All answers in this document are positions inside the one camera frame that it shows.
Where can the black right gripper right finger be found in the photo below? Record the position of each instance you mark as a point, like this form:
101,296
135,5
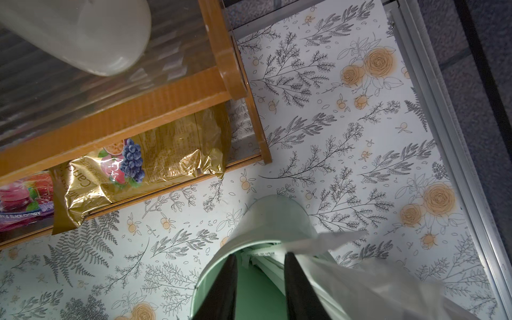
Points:
302,300

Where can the pink snack packet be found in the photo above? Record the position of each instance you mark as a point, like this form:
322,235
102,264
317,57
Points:
26,200

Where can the gold fruit snack bag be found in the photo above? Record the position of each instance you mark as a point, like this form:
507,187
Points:
182,150

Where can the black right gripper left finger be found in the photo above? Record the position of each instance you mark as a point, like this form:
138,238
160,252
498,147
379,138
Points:
220,301

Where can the pink capped white bottle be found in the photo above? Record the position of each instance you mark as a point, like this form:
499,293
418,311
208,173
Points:
103,38

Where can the wooden shelf rack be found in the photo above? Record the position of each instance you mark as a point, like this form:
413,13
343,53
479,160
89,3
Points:
52,114

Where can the green plastic straw cup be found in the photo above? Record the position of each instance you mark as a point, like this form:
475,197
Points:
260,283

